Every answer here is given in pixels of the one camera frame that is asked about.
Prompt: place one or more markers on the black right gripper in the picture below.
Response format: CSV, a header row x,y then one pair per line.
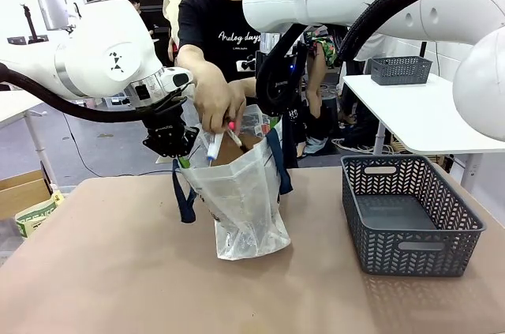
x,y
288,81

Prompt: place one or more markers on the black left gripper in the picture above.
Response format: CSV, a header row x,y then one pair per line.
x,y
163,122

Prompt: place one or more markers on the white marker pen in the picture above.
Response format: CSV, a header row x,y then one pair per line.
x,y
215,146

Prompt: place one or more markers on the pink capped marker pen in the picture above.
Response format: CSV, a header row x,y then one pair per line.
x,y
236,137

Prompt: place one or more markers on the white plastic shopping bag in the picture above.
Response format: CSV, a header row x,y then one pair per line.
x,y
244,200

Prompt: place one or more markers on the grey woven plastic basket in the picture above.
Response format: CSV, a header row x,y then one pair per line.
x,y
400,71
394,255

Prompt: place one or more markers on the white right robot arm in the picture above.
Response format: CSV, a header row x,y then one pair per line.
x,y
355,2

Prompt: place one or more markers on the person's right forearm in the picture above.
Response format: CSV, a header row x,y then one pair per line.
x,y
193,61

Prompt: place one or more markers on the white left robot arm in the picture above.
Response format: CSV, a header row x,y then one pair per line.
x,y
98,46

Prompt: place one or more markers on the person's right hand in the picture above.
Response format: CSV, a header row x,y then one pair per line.
x,y
217,101

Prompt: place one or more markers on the person in floral shirt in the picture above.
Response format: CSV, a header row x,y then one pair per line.
x,y
317,85

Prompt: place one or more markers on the person in black t-shirt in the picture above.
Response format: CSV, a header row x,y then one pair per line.
x,y
221,22

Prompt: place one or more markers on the person in black clothes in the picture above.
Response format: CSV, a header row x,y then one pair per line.
x,y
144,20

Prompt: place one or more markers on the white side table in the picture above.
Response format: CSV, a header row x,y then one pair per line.
x,y
414,124

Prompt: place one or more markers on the wooden crate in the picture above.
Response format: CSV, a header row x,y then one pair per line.
x,y
418,152

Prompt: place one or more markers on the green and white paper sack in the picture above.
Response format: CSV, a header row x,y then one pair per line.
x,y
35,215

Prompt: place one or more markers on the black light stand pole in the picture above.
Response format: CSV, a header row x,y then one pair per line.
x,y
424,49

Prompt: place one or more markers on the brown cardboard box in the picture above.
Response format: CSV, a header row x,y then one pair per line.
x,y
19,196

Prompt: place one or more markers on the white desk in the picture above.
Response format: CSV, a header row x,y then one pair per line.
x,y
12,107

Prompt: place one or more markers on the grey monitor screen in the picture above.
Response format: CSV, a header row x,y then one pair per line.
x,y
51,8

